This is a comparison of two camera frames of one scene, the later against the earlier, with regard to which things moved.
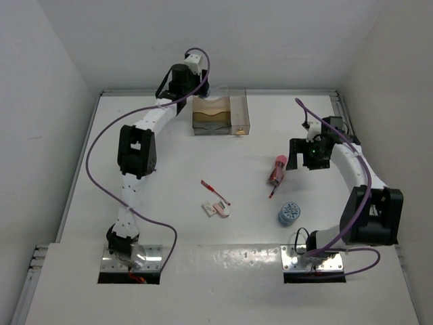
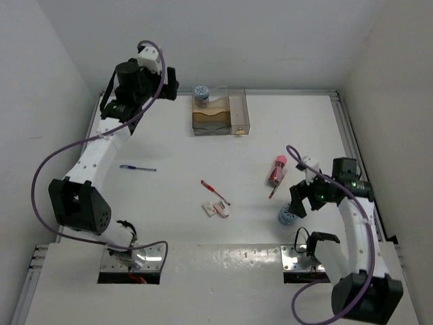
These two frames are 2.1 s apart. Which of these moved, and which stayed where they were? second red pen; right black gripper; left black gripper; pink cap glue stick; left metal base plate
Moved: right black gripper; left black gripper
Stayed: left metal base plate; pink cap glue stick; second red pen
